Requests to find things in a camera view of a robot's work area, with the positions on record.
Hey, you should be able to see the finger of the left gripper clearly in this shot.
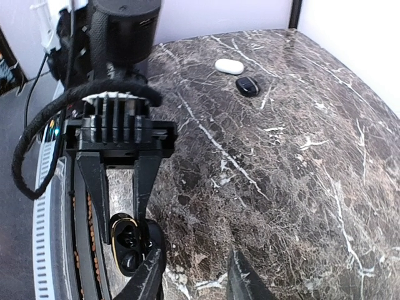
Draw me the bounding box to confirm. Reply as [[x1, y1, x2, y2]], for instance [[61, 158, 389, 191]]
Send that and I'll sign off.
[[75, 153, 111, 263], [132, 156, 162, 221]]

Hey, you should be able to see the right black frame post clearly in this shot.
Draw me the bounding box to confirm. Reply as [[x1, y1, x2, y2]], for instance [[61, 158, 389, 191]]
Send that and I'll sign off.
[[288, 0, 303, 29]]

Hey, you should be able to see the black front frame rail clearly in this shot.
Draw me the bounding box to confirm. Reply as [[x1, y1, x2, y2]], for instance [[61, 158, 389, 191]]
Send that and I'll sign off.
[[50, 156, 112, 299]]

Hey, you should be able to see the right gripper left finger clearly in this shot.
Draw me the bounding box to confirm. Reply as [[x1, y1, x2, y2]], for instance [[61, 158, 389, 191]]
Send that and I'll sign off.
[[119, 240, 166, 299]]

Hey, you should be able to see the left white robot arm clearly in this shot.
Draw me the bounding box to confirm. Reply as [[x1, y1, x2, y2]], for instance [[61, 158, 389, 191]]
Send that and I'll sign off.
[[12, 1, 178, 275]]

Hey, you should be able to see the white slotted cable duct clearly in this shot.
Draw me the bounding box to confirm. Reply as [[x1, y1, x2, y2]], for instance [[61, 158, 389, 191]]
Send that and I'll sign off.
[[32, 117, 60, 299]]

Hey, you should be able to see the white earbud charging case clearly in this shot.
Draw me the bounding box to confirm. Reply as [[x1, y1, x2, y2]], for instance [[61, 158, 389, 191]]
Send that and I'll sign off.
[[214, 58, 244, 75]]

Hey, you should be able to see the black charging case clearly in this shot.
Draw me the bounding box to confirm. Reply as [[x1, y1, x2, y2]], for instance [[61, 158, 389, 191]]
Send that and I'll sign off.
[[236, 76, 260, 98], [110, 212, 153, 277]]

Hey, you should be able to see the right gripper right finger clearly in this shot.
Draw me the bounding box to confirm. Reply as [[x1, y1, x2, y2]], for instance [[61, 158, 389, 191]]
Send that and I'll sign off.
[[226, 249, 277, 300]]

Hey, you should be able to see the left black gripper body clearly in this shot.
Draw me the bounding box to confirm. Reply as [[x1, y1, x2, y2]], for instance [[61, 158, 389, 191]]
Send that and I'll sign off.
[[64, 116, 178, 169]]

